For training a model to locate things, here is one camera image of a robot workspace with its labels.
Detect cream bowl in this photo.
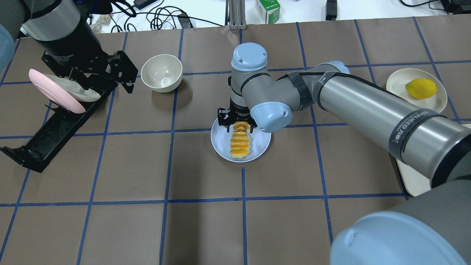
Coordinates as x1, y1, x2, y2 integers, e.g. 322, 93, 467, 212
140, 54, 183, 93

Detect cream round plate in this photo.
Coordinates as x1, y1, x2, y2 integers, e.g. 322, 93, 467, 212
386, 68, 448, 113

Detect sliced orange bread loaf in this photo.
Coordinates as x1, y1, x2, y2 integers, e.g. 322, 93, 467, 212
229, 122, 251, 159

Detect yellow lemon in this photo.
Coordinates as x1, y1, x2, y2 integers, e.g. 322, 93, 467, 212
405, 78, 438, 99

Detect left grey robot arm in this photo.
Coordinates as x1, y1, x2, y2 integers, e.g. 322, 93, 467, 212
1, 0, 233, 139

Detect black power adapter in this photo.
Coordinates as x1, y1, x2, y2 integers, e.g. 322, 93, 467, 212
325, 0, 338, 21

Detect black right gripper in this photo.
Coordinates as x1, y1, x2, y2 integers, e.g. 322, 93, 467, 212
217, 108, 257, 133

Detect black dish rack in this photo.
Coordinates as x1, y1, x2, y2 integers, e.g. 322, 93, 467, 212
1, 77, 118, 173

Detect aluminium frame post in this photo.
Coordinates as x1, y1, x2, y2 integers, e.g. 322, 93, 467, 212
225, 0, 246, 31

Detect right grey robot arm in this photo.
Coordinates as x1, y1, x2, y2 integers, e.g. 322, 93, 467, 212
217, 42, 471, 265

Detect blue round plate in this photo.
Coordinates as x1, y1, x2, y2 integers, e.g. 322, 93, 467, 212
211, 120, 272, 163

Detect green white box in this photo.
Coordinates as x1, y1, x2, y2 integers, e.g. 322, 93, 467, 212
255, 0, 281, 25

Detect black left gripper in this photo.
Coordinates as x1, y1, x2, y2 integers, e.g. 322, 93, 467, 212
42, 51, 138, 93

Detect pink round plate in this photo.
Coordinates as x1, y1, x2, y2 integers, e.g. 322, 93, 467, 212
28, 69, 85, 114

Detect black cable bundle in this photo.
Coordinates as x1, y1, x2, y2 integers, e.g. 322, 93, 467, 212
107, 0, 225, 33

